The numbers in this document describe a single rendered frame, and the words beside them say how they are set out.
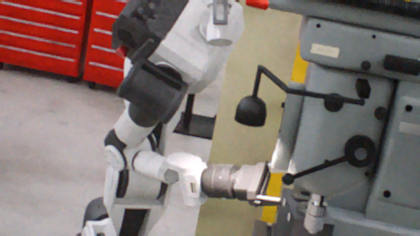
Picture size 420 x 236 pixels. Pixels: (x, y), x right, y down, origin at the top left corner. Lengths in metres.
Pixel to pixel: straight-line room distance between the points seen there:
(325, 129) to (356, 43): 0.21
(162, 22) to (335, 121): 0.55
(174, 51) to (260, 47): 1.57
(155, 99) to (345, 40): 0.54
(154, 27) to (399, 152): 0.70
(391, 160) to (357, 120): 0.12
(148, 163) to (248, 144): 1.58
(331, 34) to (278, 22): 1.87
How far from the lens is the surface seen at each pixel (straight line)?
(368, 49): 1.72
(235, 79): 3.63
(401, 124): 1.77
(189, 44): 2.07
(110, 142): 2.23
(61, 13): 6.71
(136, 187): 2.50
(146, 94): 2.00
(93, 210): 2.96
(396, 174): 1.81
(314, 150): 1.80
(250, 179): 2.00
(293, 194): 2.38
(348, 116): 1.78
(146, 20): 2.05
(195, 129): 6.14
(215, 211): 3.85
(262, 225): 2.61
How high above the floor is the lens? 2.01
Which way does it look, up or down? 16 degrees down
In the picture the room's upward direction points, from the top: 12 degrees clockwise
